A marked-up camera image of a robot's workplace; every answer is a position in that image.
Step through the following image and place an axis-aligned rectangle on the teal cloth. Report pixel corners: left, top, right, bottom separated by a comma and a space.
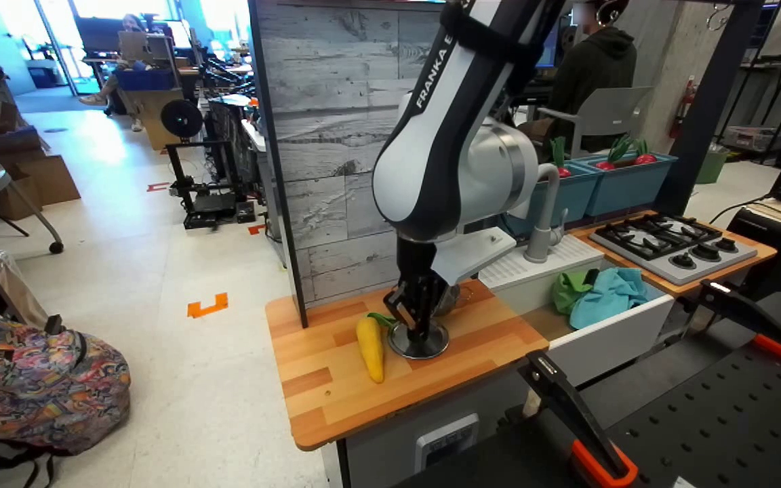
570, 266, 654, 331

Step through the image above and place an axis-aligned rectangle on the toy gas stove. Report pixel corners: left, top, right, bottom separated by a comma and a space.
591, 215, 757, 285

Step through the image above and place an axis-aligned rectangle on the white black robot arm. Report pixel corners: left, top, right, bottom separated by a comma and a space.
371, 0, 561, 336

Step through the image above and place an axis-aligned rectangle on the black 3d printer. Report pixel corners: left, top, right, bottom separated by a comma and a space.
159, 98, 254, 230

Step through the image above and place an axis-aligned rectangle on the right teal planter box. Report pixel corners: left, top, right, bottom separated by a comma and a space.
585, 157, 672, 217

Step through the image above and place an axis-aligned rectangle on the right toy radish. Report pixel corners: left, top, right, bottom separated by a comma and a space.
603, 140, 657, 172

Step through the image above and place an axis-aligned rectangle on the white toy sink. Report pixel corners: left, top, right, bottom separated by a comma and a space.
481, 237, 672, 386

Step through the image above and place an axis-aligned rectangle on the left toy radish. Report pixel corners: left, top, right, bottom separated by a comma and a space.
548, 137, 570, 180

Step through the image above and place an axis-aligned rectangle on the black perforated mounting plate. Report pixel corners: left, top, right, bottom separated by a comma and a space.
402, 293, 781, 488

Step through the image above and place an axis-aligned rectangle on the left teal planter box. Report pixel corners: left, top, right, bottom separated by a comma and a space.
527, 163, 599, 225

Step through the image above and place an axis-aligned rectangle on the teal planter box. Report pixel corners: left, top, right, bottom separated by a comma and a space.
585, 157, 672, 217
527, 163, 599, 225

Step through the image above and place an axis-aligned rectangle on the colourful patterned backpack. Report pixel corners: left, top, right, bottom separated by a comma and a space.
0, 318, 131, 457

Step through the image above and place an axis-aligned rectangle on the green cloth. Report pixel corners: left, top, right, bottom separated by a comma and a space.
551, 268, 599, 316

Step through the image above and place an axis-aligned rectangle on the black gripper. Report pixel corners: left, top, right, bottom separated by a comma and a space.
383, 271, 454, 336

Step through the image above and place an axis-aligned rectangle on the near black orange clamp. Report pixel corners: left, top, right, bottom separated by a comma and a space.
517, 354, 639, 488

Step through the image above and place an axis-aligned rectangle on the grey toy faucet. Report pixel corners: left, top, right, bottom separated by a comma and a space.
523, 163, 561, 263

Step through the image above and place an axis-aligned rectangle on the seated person in hoodie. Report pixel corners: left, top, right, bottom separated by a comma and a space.
548, 0, 638, 114

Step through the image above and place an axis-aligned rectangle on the toy radish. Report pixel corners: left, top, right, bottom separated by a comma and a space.
548, 137, 570, 180
603, 140, 657, 172

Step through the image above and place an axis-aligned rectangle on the far black orange clamp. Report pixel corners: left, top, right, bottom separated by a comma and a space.
699, 279, 781, 362

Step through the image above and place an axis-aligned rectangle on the black orange clamp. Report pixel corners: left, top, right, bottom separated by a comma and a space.
517, 354, 639, 488
699, 279, 781, 362

